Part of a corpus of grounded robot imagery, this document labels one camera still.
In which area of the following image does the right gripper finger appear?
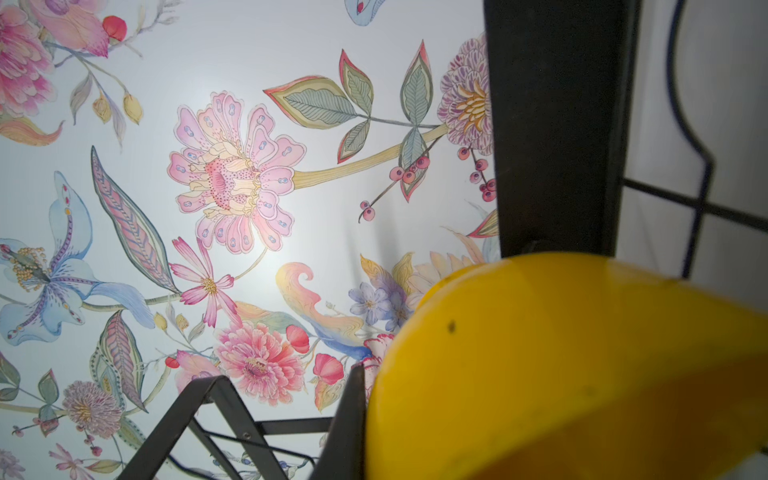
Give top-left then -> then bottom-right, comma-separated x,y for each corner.
310,365 -> 367,480

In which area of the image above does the yellow plastic bowl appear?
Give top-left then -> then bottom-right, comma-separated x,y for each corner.
365,253 -> 767,479

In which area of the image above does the black wire dish rack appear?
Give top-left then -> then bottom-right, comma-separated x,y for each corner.
122,1 -> 767,479

